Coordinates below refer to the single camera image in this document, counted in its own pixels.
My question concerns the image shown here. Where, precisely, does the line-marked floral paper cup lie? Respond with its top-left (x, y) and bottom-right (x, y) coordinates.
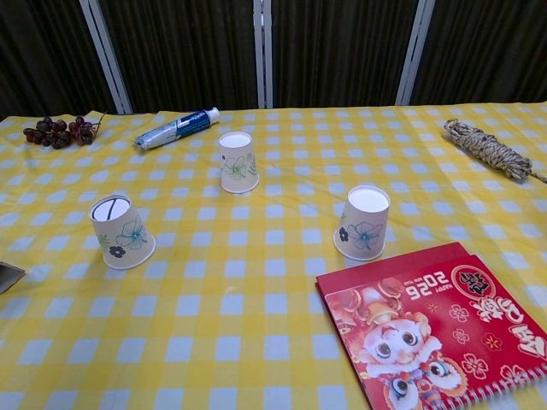
top-left (88, 194), bottom-right (156, 271)

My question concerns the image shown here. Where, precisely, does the blue-flower plain-bottom paper cup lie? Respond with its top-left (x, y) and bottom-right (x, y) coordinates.
top-left (332, 184), bottom-right (391, 261)

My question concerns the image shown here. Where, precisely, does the blue white toothpaste box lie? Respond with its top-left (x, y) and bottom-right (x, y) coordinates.
top-left (0, 261), bottom-right (26, 296)

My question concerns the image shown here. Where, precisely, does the dark corrugated screen panel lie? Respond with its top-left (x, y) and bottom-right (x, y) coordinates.
top-left (0, 0), bottom-right (117, 123)
top-left (269, 0), bottom-right (421, 110)
top-left (96, 0), bottom-right (261, 114)
top-left (410, 0), bottom-right (547, 106)

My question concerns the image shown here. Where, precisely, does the coiled tan rope bundle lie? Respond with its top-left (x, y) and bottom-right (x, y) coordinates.
top-left (443, 118), bottom-right (547, 185)

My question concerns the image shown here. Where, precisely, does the dark red grape bunch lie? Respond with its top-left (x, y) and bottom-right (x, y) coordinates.
top-left (22, 111), bottom-right (108, 150)

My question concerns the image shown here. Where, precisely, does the red spiral-bound 2026 calendar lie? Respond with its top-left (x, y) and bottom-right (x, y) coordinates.
top-left (315, 241), bottom-right (547, 410)

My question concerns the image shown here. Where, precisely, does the blue white toothpaste tube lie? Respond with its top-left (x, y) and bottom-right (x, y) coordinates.
top-left (134, 107), bottom-right (221, 151)

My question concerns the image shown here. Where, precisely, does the yellow white checked tablecloth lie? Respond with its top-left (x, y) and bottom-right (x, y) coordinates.
top-left (0, 101), bottom-right (547, 410)

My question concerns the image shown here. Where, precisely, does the green-flower paper cup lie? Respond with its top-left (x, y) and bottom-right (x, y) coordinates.
top-left (218, 132), bottom-right (261, 195)

